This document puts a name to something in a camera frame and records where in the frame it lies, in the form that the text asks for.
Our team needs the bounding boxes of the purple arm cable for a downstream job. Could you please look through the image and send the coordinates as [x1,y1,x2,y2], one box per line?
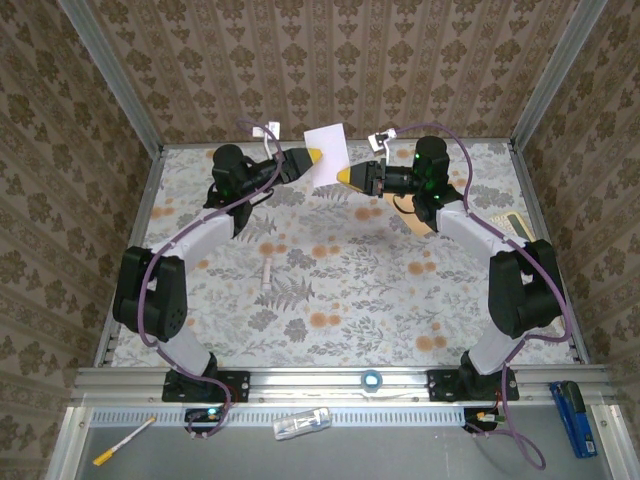
[397,121,572,474]
[138,117,281,444]

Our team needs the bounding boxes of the clear plastic bag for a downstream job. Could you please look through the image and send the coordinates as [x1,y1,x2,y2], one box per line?
[272,406,332,442]

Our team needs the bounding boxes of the black board green light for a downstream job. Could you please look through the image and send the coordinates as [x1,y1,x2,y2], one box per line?
[184,405,227,436]

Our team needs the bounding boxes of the black board coloured connectors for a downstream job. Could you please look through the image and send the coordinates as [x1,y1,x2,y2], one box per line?
[462,407,506,434]

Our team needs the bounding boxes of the aluminium table side rail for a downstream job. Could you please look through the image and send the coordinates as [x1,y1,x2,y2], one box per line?
[507,142,591,366]
[93,147,169,369]

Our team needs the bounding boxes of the aluminium frame post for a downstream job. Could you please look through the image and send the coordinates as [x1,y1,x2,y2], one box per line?
[509,0,609,151]
[55,0,166,154]

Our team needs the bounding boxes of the yellow calculator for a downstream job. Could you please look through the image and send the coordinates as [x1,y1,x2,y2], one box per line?
[487,210,535,242]

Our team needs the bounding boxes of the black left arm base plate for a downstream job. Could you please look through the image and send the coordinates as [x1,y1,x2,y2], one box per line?
[160,368,252,404]

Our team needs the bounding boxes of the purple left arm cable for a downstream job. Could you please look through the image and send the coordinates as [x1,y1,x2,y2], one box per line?
[138,117,281,444]

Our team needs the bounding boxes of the white letter paper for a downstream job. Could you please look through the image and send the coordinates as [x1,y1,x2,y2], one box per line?
[302,121,352,190]

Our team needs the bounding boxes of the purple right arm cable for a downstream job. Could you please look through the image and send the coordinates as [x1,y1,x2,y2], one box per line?
[397,121,572,474]

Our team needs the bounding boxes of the blue black hand tool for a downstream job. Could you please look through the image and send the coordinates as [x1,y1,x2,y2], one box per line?
[548,379,599,460]

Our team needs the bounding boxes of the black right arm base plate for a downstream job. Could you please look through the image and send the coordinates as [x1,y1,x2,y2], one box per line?
[425,368,520,404]

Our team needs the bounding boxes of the tan paper envelope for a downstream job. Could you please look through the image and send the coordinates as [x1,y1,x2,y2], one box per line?
[382,185,457,240]

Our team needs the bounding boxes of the floral table cover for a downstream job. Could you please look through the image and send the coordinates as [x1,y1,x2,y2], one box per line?
[110,142,576,369]

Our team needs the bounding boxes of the white pen yellow cap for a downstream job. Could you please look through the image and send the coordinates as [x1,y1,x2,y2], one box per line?
[92,415,157,467]

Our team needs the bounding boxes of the aluminium shelf side beam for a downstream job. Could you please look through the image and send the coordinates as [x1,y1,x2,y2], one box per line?
[589,403,629,480]
[45,405,92,480]

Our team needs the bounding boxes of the grey metal shelf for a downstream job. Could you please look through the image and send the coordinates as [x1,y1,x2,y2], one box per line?
[74,424,614,480]

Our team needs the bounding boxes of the grey slotted cable duct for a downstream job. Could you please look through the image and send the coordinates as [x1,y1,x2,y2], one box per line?
[89,407,469,429]

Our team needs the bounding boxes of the long aluminium base rail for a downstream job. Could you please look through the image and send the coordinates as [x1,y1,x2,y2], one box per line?
[69,363,614,406]

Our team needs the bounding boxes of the thin aluminium wall-side rail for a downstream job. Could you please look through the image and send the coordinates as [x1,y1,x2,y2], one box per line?
[160,138,516,149]

